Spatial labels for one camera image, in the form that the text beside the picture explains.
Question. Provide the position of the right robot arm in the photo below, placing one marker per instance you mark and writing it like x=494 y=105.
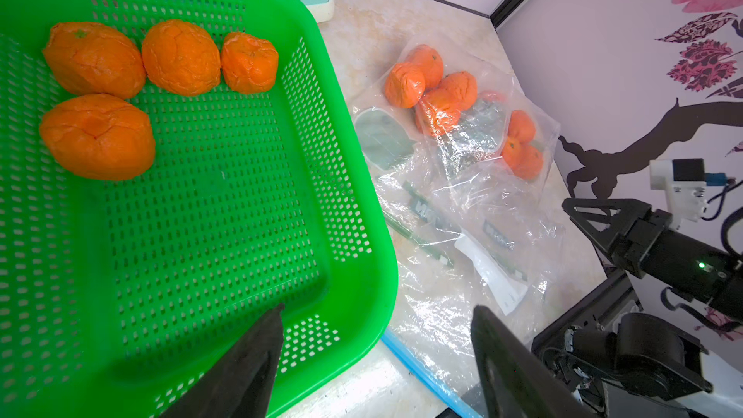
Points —
x=601 y=342

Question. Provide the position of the clear green-strip bag of oranges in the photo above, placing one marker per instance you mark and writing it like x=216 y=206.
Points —
x=440 y=109

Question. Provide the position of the green plastic basket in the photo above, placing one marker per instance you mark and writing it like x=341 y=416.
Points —
x=118 y=297

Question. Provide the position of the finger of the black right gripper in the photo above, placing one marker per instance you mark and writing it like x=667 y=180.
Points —
x=627 y=212
x=593 y=218

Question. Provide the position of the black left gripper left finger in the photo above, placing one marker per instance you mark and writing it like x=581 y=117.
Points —
x=240 y=384

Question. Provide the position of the orange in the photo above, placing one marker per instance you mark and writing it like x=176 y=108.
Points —
x=249 y=64
x=100 y=137
x=181 y=58
x=93 y=58

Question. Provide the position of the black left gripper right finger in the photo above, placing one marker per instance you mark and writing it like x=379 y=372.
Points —
x=514 y=382

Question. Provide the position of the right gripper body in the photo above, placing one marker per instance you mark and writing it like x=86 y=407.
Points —
x=643 y=244

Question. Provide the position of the clear blue-zip bag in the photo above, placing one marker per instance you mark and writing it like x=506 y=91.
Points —
x=487 y=245

